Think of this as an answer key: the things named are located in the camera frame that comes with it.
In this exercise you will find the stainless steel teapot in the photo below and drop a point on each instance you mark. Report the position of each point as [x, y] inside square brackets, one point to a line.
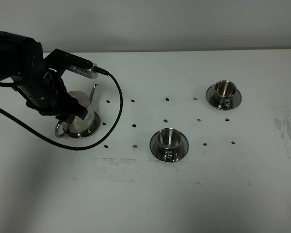
[85, 102]

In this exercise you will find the near stainless steel teacup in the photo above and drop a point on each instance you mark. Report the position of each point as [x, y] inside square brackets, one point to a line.
[169, 138]

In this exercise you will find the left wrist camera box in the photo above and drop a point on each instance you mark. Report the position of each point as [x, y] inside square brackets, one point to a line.
[61, 61]

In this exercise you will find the teapot steel saucer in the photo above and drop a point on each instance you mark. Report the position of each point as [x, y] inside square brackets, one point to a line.
[81, 128]

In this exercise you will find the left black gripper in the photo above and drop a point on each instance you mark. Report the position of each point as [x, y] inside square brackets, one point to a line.
[49, 97]

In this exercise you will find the stainless steel teacup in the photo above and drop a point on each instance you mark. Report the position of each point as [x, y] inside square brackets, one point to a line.
[169, 138]
[225, 89]

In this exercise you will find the near steel saucer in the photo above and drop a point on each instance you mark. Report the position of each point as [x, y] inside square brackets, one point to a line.
[169, 156]

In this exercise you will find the far stainless steel teacup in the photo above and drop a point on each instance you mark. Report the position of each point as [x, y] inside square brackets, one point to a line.
[225, 89]

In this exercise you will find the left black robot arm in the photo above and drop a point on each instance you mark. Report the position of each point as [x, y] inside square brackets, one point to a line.
[38, 79]

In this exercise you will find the far steel saucer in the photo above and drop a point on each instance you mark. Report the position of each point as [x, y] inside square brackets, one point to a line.
[234, 102]

